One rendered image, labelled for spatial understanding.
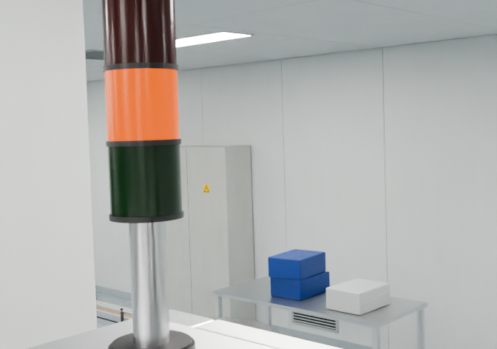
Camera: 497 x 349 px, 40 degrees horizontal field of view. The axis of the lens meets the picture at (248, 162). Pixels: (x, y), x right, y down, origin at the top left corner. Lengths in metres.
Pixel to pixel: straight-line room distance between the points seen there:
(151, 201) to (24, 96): 1.61
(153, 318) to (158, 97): 0.15
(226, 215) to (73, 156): 5.29
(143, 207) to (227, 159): 6.85
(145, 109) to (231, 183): 6.91
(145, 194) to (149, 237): 0.03
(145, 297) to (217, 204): 6.94
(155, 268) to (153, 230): 0.03
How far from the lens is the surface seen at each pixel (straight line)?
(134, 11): 0.46
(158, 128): 0.46
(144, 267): 0.47
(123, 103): 0.46
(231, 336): 0.54
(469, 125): 6.17
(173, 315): 0.61
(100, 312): 5.32
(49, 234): 2.09
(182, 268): 7.96
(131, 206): 0.46
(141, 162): 0.45
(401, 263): 6.62
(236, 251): 7.48
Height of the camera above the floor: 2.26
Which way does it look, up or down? 3 degrees down
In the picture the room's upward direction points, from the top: 2 degrees counter-clockwise
